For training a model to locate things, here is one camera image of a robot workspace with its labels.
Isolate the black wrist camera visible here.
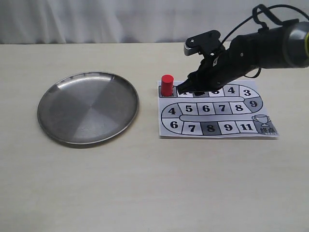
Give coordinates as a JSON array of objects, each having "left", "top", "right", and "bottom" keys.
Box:
[{"left": 184, "top": 30, "right": 225, "bottom": 56}]

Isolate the round steel plate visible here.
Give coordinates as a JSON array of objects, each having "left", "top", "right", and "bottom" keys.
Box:
[{"left": 37, "top": 71, "right": 140, "bottom": 146}]

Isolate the red cylinder game piece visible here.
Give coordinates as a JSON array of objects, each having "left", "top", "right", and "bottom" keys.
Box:
[{"left": 161, "top": 74, "right": 174, "bottom": 97}]

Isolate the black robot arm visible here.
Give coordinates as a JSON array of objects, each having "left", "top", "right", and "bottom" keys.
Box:
[{"left": 176, "top": 21, "right": 309, "bottom": 94}]

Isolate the paper game board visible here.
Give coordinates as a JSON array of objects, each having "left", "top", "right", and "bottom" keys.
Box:
[{"left": 158, "top": 80, "right": 279, "bottom": 138}]

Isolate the white backdrop curtain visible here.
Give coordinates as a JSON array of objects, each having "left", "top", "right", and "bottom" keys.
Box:
[{"left": 0, "top": 0, "right": 309, "bottom": 45}]

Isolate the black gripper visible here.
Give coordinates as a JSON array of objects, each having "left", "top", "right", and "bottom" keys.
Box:
[{"left": 177, "top": 49, "right": 256, "bottom": 95}]

